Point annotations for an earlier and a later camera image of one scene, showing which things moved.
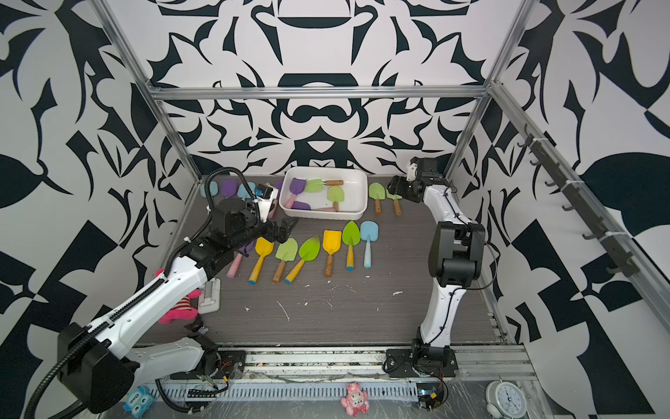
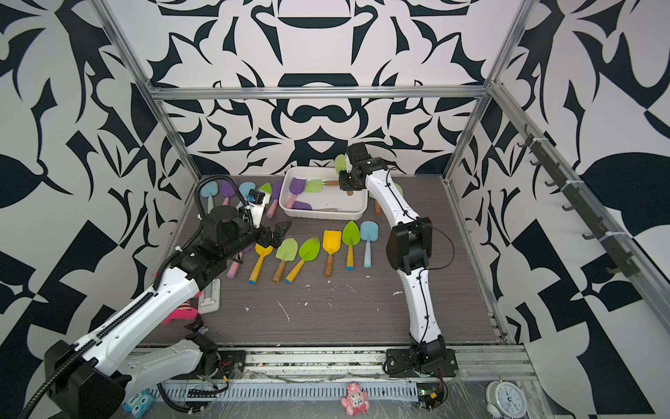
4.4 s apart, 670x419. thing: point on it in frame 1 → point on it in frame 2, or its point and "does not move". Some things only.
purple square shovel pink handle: [229, 188] does not move
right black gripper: [399, 186] → [344, 181]
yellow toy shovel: [263, 247] does not move
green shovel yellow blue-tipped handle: [351, 236] does not move
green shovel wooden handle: [286, 251] does not move
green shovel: [336, 194] → [340, 165]
